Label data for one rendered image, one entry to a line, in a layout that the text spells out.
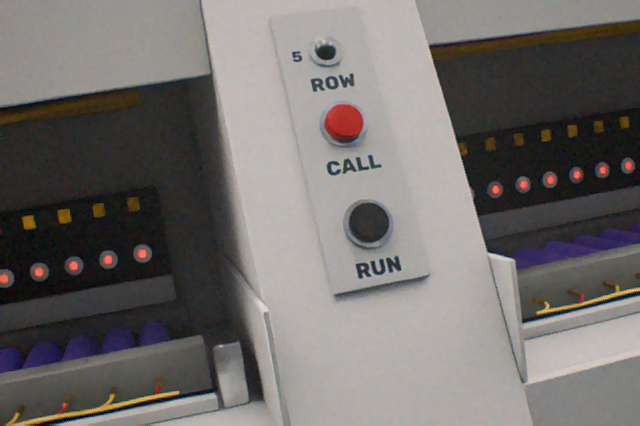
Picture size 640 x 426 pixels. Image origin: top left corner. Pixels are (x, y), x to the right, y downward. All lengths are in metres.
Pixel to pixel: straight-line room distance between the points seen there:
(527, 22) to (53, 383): 0.28
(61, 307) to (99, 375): 0.12
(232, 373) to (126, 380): 0.05
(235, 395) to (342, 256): 0.08
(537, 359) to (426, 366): 0.06
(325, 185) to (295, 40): 0.07
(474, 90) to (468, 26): 0.21
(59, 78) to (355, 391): 0.18
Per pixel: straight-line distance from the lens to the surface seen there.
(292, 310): 0.30
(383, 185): 0.32
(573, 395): 0.33
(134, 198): 0.47
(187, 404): 0.34
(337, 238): 0.31
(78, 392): 0.37
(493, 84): 0.59
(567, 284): 0.41
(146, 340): 0.41
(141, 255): 0.47
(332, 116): 0.32
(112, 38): 0.35
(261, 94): 0.33
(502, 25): 0.38
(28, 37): 0.35
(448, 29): 0.37
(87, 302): 0.47
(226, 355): 0.34
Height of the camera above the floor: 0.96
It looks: 14 degrees up
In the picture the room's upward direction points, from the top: 13 degrees counter-clockwise
